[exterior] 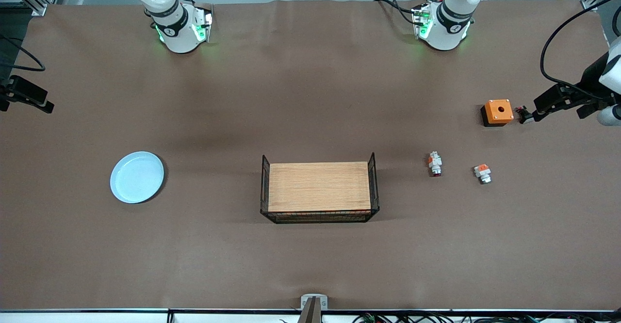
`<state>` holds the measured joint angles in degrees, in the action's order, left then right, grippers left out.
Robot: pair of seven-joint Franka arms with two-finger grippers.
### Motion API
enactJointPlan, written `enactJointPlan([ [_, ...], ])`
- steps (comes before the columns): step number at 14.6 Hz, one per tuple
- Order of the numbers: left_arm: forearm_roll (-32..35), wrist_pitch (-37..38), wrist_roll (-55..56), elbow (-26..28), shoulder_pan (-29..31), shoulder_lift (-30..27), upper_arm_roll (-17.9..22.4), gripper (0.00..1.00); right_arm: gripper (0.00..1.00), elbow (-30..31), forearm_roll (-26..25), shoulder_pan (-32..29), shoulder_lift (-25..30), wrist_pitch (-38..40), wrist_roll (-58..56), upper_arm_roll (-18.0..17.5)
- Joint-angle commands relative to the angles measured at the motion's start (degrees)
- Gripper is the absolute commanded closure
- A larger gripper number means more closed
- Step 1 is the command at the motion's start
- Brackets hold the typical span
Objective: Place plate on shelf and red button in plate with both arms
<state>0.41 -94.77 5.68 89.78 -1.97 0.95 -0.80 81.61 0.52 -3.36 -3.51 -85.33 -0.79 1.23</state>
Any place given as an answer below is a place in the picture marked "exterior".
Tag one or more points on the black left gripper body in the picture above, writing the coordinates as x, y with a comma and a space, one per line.
590, 79

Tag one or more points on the light blue round plate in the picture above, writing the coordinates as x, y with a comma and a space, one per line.
137, 177

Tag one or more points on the red push button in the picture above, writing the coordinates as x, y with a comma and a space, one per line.
435, 163

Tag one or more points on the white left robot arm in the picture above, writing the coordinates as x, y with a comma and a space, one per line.
451, 27

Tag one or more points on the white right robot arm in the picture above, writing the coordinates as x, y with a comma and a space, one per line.
177, 32

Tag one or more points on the small black push button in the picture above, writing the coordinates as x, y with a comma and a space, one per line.
525, 114

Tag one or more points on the orange button box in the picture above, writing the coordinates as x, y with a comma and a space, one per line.
498, 111

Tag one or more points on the orange white push button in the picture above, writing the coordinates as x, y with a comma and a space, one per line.
482, 173

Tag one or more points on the brown table cover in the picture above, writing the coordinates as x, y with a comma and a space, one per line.
310, 95

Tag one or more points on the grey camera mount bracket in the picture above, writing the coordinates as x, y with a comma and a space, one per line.
314, 303

